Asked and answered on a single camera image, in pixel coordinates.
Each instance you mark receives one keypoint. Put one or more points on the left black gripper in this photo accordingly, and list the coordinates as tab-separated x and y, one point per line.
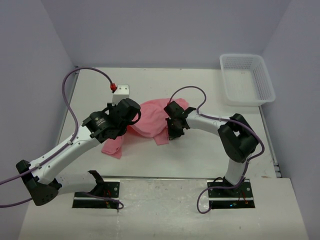
110	107

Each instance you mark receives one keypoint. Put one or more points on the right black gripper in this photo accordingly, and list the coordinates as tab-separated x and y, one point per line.
173	135

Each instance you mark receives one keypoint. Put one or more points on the pink t shirt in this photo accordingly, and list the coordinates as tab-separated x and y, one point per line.
152	125

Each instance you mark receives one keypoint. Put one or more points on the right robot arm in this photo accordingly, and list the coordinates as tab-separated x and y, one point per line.
237	137

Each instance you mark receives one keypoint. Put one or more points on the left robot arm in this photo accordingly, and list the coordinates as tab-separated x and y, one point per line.
43	178

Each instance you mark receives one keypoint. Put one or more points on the white plastic basket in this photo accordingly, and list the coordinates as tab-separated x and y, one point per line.
246	80

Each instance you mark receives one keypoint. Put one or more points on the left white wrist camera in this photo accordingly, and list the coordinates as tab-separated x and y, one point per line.
122	92

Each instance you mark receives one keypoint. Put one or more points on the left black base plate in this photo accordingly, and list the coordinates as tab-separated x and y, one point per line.
104	196

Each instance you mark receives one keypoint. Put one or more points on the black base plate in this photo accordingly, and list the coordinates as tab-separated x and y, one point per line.
104	196
238	198

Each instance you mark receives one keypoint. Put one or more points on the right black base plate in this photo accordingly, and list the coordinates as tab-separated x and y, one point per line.
238	198

